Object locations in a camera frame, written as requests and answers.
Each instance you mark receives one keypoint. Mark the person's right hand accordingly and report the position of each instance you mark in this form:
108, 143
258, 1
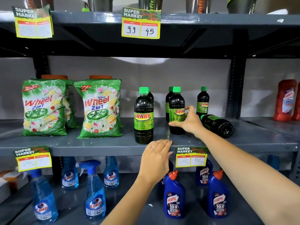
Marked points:
193, 124

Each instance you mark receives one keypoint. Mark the person's left hand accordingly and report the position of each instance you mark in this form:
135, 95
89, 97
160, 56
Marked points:
154, 164

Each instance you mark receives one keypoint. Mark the person's left little finger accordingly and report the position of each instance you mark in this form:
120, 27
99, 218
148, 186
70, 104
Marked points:
147, 148

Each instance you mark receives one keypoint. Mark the person's left middle finger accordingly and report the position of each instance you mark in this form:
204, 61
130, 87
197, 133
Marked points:
161, 144

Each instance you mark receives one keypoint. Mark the person's right thumb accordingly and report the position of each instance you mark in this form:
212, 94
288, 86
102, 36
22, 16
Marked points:
176, 124

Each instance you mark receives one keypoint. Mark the dark bottle green cap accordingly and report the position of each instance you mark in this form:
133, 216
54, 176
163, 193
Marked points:
218, 126
167, 103
202, 103
151, 97
176, 107
143, 119

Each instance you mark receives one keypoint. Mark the person's right forearm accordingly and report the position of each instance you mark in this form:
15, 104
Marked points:
246, 171

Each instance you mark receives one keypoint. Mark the person's left forearm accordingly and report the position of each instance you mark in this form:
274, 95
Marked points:
133, 203

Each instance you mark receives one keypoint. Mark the blue toilet cleaner bottle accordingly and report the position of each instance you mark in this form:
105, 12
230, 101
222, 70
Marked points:
204, 173
174, 196
218, 196
171, 166

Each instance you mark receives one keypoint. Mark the yellow green price tag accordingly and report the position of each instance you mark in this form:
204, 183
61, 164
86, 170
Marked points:
191, 157
141, 24
32, 25
32, 159

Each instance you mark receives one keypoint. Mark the blue glass cleaner spray bottle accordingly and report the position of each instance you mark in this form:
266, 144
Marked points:
43, 201
111, 173
69, 175
94, 196

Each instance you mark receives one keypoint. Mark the green detergent powder packet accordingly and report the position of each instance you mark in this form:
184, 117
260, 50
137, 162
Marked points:
120, 110
43, 107
99, 110
70, 110

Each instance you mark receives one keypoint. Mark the grey metal shelving rack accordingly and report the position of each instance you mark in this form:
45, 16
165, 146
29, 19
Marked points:
93, 144

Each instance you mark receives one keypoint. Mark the orange lidded container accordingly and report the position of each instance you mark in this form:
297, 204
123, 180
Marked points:
54, 77
100, 77

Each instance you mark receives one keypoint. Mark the red cleaner bottle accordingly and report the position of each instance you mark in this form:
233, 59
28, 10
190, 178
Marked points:
297, 105
284, 100

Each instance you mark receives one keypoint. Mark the steel shaker tumbler green lid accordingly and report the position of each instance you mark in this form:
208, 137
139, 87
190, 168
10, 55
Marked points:
241, 4

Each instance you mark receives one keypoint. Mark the cardboard box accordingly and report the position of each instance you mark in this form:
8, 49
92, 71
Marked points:
9, 182

